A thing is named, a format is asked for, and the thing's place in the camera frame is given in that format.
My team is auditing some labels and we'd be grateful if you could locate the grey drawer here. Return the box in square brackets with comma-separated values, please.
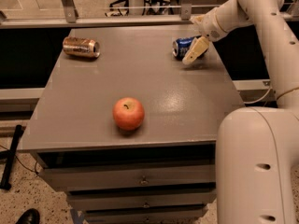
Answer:
[41, 164, 215, 191]
[84, 204, 207, 224]
[67, 189, 216, 211]

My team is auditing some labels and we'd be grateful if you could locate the black stand leg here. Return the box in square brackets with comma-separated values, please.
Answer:
[0, 125, 23, 190]

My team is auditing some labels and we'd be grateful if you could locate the top grey drawer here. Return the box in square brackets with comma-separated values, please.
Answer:
[41, 164, 215, 191]

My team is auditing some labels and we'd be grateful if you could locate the red apple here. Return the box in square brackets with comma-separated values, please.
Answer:
[112, 97, 145, 131]

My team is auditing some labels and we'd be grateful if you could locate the bottom grey drawer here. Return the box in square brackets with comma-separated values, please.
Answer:
[84, 204, 207, 224]

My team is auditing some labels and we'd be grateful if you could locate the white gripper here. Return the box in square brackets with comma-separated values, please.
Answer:
[182, 7, 228, 65]

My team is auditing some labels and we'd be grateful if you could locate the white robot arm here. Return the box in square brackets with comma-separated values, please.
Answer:
[183, 0, 299, 224]

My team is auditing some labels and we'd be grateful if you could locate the middle grey drawer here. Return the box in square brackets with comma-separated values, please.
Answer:
[67, 189, 216, 211]

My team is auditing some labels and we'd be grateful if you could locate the black shoe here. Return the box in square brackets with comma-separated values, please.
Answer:
[16, 208, 40, 224]

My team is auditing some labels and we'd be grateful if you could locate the grey drawer cabinet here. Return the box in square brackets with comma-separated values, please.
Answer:
[20, 25, 243, 224]

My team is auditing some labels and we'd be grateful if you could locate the grey metal railing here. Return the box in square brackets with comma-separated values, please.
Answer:
[0, 0, 299, 30]

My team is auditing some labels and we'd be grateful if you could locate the blue pepsi can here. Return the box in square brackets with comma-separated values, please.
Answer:
[172, 36, 194, 60]

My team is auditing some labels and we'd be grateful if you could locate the gold soda can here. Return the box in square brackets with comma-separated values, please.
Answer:
[63, 36, 100, 58]

